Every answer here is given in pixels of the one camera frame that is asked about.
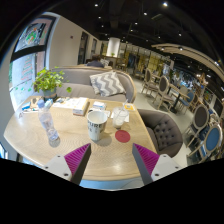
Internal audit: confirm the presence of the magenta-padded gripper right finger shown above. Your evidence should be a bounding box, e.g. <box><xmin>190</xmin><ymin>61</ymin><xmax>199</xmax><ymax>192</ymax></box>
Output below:
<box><xmin>131</xmin><ymin>142</ymin><xmax>183</xmax><ymax>186</ymax></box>

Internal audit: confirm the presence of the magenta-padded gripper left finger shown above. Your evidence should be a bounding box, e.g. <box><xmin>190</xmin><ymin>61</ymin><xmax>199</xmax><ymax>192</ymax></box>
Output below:
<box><xmin>42</xmin><ymin>142</ymin><xmax>92</xmax><ymax>186</ymax></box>

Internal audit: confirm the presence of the clear blue-capped water bottle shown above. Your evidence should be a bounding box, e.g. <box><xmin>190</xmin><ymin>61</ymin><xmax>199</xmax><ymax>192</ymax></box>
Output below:
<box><xmin>36</xmin><ymin>98</ymin><xmax>60</xmax><ymax>143</ymax></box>

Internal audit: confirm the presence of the grey tufted armchair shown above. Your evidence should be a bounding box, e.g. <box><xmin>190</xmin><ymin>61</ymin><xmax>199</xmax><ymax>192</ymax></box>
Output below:
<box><xmin>137</xmin><ymin>108</ymin><xmax>184</xmax><ymax>159</ymax></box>

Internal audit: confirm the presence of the flat round red coaster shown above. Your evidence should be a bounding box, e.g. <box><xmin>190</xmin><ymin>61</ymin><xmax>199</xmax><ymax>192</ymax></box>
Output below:
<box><xmin>114</xmin><ymin>129</ymin><xmax>132</xmax><ymax>144</ymax></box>

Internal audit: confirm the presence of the white mug with black print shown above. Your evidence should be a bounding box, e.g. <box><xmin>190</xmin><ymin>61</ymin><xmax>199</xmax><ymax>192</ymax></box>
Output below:
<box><xmin>86</xmin><ymin>110</ymin><xmax>109</xmax><ymax>142</ymax></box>

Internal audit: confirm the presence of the clear plastic cup with straw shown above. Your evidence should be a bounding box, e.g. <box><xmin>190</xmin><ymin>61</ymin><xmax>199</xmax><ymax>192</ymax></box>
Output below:
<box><xmin>111</xmin><ymin>99</ymin><xmax>130</xmax><ymax>130</ymax></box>

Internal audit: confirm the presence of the white orange box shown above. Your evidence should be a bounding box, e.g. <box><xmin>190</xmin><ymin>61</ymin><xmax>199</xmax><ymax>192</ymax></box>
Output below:
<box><xmin>72</xmin><ymin>96</ymin><xmax>90</xmax><ymax>117</ymax></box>

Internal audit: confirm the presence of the small blue white pack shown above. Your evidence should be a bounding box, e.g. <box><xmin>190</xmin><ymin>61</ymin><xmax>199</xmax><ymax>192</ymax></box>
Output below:
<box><xmin>92</xmin><ymin>101</ymin><xmax>108</xmax><ymax>111</ymax></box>

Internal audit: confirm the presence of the light blue small box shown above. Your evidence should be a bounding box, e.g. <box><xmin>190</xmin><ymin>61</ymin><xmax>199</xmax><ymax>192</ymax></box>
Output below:
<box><xmin>44</xmin><ymin>98</ymin><xmax>54</xmax><ymax>109</ymax></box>

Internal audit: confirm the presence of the group of dining chairs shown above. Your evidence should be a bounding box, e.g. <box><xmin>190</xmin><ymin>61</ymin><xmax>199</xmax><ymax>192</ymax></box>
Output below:
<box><xmin>139</xmin><ymin>68</ymin><xmax>224</xmax><ymax>161</ymax></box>

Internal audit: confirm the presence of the wooden card stand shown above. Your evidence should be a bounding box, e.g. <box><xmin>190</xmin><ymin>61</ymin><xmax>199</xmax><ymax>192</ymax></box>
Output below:
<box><xmin>29</xmin><ymin>96</ymin><xmax>43</xmax><ymax>109</ymax></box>

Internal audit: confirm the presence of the blue white flat pack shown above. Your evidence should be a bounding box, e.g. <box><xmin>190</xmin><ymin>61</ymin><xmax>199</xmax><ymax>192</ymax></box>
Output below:
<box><xmin>21</xmin><ymin>101</ymin><xmax>33</xmax><ymax>111</ymax></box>

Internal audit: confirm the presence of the grey curved sofa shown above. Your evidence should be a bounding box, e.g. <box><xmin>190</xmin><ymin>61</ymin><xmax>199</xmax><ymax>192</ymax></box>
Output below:
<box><xmin>49</xmin><ymin>65</ymin><xmax>138</xmax><ymax>104</ymax></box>

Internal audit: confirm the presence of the grey white chevron pillow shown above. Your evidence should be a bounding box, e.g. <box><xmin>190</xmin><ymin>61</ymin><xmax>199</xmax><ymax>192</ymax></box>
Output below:
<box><xmin>88</xmin><ymin>70</ymin><xmax>127</xmax><ymax>98</ymax></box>

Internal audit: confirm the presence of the green potted plant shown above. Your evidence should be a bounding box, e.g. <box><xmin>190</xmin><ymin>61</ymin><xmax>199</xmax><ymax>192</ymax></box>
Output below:
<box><xmin>31</xmin><ymin>66</ymin><xmax>73</xmax><ymax>101</ymax></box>

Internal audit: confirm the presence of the person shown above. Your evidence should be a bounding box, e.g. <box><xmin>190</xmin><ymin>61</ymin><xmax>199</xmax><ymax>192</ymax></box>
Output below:
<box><xmin>85</xmin><ymin>53</ymin><xmax>106</xmax><ymax>69</ymax></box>

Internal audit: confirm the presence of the white round column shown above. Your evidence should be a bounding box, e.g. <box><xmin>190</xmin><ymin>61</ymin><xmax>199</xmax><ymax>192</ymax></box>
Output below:
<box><xmin>106</xmin><ymin>37</ymin><xmax>121</xmax><ymax>58</ymax></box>

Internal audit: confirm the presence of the group of ceiling lights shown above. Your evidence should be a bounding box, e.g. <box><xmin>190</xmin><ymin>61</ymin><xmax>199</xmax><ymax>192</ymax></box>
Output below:
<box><xmin>93</xmin><ymin>1</ymin><xmax>188</xmax><ymax>38</ymax></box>

